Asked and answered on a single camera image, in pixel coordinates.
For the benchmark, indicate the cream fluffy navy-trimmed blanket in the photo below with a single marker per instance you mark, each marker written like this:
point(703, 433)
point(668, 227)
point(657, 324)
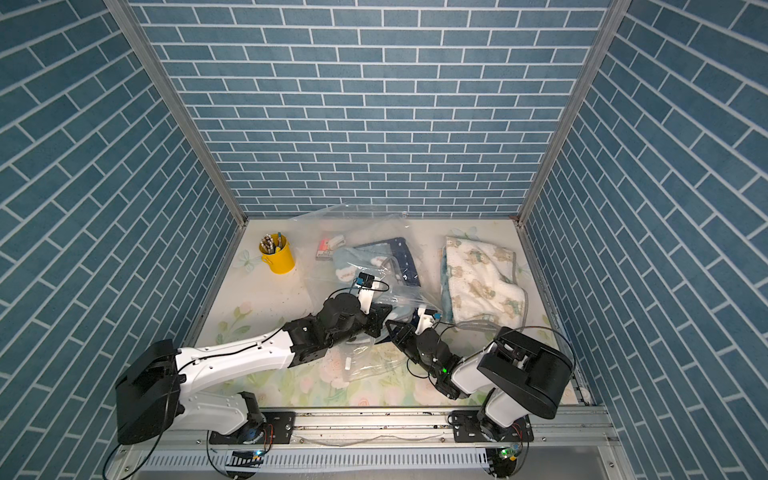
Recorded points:
point(483, 284)

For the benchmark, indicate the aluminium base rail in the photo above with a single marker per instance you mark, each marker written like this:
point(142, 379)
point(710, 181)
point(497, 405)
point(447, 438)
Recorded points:
point(387, 443)

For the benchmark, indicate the aluminium corner post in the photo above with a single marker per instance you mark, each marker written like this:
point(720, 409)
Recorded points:
point(128, 24)
point(596, 55)

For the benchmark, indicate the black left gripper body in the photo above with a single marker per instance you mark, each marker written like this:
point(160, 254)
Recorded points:
point(359, 324)

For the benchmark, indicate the pens in bucket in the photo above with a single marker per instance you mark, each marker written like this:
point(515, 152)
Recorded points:
point(273, 243)

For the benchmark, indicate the navy blue star blanket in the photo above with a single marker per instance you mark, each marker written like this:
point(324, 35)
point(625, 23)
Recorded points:
point(398, 249)

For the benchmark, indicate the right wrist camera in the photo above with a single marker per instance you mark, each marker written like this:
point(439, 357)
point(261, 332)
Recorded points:
point(426, 319)

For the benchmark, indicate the light blue cloud blanket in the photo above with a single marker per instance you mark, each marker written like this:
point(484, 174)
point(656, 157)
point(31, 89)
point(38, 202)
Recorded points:
point(376, 260)

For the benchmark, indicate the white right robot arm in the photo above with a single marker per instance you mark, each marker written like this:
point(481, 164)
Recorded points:
point(524, 376)

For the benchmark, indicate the highlighter marker pack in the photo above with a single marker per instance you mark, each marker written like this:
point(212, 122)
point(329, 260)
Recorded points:
point(327, 246)

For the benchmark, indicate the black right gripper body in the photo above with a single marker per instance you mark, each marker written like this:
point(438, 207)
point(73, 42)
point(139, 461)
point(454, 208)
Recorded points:
point(420, 358)

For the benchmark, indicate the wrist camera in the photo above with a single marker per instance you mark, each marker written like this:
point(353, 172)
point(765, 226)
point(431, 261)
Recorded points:
point(426, 319)
point(365, 283)

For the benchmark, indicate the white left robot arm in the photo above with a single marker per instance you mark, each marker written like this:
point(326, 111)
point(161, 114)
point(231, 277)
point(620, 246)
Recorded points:
point(166, 387)

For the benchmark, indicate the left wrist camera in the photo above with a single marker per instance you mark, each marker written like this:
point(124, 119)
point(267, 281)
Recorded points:
point(365, 283)

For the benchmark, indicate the left aluminium corner post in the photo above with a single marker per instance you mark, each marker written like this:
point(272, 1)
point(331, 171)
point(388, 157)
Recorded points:
point(128, 24)

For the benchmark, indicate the yellow metal pen bucket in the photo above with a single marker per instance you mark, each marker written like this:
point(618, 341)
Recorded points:
point(282, 262)

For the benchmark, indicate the clear plastic vacuum bag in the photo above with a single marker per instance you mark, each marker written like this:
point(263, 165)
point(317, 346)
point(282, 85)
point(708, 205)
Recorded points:
point(363, 356)

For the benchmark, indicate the right aluminium corner post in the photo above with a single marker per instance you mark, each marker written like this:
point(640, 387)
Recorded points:
point(596, 55)

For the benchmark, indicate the blue cloud pattern blanket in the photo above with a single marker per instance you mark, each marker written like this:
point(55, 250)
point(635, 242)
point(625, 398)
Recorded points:
point(446, 301)

